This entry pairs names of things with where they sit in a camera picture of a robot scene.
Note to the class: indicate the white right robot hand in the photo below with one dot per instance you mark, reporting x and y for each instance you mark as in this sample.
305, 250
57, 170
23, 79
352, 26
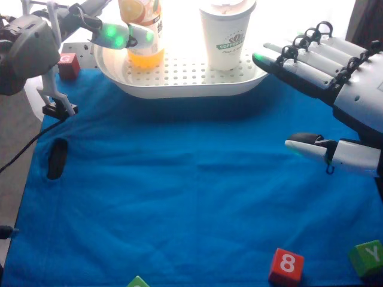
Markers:
359, 89

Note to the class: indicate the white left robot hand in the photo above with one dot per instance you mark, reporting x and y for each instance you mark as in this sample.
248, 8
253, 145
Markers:
110, 34

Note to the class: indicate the orange vitamin drink bottle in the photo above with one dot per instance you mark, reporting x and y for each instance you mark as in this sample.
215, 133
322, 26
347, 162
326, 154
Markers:
143, 12

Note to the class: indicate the white paper coffee cup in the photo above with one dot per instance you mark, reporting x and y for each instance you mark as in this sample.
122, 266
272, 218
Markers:
226, 36

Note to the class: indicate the white perforated plastic tray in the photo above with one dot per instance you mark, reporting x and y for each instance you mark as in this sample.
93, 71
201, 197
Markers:
185, 86

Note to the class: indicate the red letter G block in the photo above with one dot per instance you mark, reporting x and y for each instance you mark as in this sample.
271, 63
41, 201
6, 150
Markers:
68, 64

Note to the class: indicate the green letter Y block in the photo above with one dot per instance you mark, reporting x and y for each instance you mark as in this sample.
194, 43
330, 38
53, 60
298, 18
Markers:
368, 258

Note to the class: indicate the blue cloth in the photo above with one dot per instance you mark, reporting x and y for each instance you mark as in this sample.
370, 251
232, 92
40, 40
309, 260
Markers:
191, 194

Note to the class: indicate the red number 8 block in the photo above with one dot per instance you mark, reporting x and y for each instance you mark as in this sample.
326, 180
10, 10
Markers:
286, 266

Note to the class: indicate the green toy block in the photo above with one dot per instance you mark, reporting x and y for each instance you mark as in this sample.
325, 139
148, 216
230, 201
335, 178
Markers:
138, 282

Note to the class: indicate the grey metal bracket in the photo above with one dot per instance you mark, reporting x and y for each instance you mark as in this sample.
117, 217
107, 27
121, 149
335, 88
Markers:
74, 48

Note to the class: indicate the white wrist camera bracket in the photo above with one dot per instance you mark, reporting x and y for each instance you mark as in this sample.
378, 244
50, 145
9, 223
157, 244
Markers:
49, 85

